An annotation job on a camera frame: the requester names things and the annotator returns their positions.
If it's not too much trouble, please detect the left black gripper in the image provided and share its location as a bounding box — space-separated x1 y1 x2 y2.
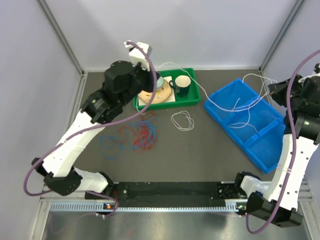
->
121 61 162 107

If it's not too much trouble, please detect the white cable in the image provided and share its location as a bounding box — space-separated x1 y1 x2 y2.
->
158 61 278 137

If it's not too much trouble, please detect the blue cable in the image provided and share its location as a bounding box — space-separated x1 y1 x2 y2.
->
97 117 160 161

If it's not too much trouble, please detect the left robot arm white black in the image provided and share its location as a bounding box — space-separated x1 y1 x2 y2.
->
32 60 158 199

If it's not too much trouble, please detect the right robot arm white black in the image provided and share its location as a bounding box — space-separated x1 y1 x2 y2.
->
233 73 320 228

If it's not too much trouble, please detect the light blue ceramic bowl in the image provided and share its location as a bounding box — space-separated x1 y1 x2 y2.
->
156 76 165 89

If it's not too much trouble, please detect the peach ceramic plate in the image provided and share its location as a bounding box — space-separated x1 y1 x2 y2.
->
138 82 173 104

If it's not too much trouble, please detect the blue plastic divided bin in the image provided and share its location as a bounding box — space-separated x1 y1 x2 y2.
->
204 78 285 174

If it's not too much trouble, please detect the dark green mug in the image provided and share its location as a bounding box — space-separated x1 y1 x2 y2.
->
169 75 191 98

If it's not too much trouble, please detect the green plastic tray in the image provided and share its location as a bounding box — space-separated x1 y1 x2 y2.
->
147 68 201 110

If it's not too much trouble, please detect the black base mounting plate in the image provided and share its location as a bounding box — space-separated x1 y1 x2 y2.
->
102 181 247 207

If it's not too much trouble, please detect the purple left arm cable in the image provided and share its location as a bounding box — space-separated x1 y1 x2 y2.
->
23 41 158 218

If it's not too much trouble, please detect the red cable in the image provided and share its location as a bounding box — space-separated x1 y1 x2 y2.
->
117 112 157 152

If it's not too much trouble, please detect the grey slotted cable duct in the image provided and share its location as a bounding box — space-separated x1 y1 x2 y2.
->
50 202 239 213

